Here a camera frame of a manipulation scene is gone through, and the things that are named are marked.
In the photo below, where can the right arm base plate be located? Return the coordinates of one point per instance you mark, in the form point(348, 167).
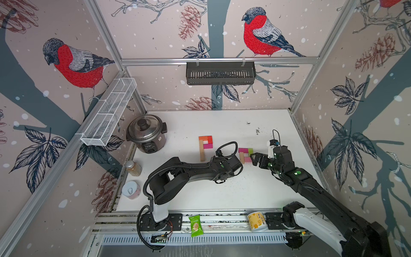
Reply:
point(282, 221)

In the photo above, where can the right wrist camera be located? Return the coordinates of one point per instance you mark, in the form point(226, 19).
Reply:
point(272, 144)

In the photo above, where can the wide wood block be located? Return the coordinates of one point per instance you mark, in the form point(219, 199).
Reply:
point(202, 156)

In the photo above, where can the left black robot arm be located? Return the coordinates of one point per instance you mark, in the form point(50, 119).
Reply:
point(163, 184)

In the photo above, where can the thin wood block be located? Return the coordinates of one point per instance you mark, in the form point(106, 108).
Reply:
point(201, 147)

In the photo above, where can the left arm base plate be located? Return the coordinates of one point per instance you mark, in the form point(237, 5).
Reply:
point(172, 222)

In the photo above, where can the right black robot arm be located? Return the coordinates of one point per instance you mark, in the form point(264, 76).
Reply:
point(347, 233)

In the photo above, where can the natural wood block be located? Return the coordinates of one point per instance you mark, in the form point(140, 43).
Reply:
point(242, 158)

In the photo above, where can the pink drink can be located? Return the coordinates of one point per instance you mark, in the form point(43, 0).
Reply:
point(131, 190)

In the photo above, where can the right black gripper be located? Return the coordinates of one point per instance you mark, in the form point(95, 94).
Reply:
point(264, 158)

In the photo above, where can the black hanging wall basket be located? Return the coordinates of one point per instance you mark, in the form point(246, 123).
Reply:
point(220, 73)

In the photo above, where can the yellow snack can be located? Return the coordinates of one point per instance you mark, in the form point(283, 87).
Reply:
point(257, 222)

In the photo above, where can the glass spice jar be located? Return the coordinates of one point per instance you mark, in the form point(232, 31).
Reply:
point(133, 168)

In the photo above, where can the white wire mesh basket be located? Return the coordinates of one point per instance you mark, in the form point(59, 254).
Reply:
point(103, 124)

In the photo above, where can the green snack packet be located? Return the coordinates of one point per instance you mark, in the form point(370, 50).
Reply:
point(196, 227)

